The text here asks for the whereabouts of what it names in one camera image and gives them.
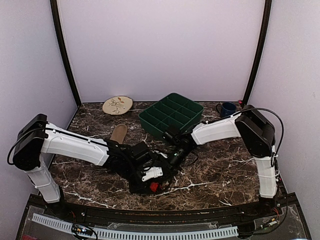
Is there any red yellow argyle sock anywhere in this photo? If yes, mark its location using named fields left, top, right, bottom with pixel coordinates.
left=149, top=182, right=163, bottom=193

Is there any dark blue mug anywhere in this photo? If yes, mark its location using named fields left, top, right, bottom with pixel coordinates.
left=215, top=102, right=237, bottom=118

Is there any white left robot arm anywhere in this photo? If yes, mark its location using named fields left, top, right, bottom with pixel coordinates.
left=7, top=114, right=165, bottom=218

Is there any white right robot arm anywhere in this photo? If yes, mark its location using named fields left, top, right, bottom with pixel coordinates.
left=163, top=105, right=281, bottom=217

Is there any green divided organizer tray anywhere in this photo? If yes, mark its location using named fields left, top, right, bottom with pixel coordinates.
left=138, top=92, right=204, bottom=138

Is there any brown ribbed sock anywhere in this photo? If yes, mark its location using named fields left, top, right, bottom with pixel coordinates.
left=110, top=123, right=128, bottom=144

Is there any round wooden slice plate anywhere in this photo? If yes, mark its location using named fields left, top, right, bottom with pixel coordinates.
left=102, top=96, right=133, bottom=116

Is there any white slotted cable duct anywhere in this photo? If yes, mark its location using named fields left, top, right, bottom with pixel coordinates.
left=31, top=213, right=239, bottom=240

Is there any black front table rail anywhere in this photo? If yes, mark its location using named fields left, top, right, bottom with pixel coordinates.
left=27, top=194, right=298, bottom=227

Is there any black right corner post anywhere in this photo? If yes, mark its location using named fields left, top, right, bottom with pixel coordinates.
left=240, top=0, right=272, bottom=108

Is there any black corner post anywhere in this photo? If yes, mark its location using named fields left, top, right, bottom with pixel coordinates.
left=240, top=0, right=272, bottom=108
left=49, top=0, right=82, bottom=108

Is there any black left corner post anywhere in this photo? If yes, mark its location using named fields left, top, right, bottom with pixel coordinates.
left=49, top=0, right=82, bottom=108

